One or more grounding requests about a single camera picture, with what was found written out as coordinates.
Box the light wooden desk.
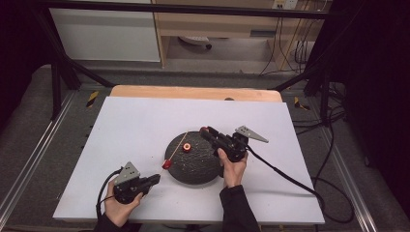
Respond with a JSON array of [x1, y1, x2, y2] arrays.
[[151, 0, 333, 71]]

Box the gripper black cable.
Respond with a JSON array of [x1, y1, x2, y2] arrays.
[[245, 144, 356, 224], [95, 166, 125, 220]]

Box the white power strip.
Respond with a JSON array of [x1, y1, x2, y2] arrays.
[[272, 0, 300, 11]]

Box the aluminium floor rail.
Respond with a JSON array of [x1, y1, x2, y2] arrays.
[[316, 127, 379, 232], [0, 91, 77, 221]]

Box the person's left hand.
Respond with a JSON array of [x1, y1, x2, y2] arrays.
[[102, 177, 145, 228]]

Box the wooden table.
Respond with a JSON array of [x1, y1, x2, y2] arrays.
[[109, 84, 284, 103]]

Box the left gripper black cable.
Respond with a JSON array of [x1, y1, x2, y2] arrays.
[[95, 166, 125, 220]]

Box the black curtain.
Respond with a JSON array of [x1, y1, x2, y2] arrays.
[[0, 0, 52, 133], [325, 0, 410, 221]]

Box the white chair base with caster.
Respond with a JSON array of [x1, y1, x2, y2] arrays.
[[177, 35, 214, 50]]

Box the thin wooden skewer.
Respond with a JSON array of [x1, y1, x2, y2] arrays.
[[159, 130, 190, 178]]

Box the black round plate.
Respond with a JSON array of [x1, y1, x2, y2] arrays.
[[164, 130, 226, 186]]

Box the black floor cables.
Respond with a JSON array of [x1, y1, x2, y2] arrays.
[[291, 81, 348, 136]]

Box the hanging black cables bundle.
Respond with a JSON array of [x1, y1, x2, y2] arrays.
[[258, 14, 311, 77]]

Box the white board sheet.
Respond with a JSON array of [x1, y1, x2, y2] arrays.
[[52, 96, 326, 226]]

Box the person's right hand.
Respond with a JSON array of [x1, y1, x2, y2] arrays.
[[217, 147, 249, 189]]

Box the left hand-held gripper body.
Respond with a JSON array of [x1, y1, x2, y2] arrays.
[[112, 160, 154, 205]]

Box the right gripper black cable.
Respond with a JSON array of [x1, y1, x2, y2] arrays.
[[245, 144, 356, 224]]

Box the white cabinet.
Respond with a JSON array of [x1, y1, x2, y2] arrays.
[[48, 7, 161, 63]]

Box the black metal frame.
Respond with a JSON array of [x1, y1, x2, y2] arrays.
[[32, 0, 346, 128]]

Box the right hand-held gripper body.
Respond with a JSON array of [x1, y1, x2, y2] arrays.
[[212, 125, 270, 163]]

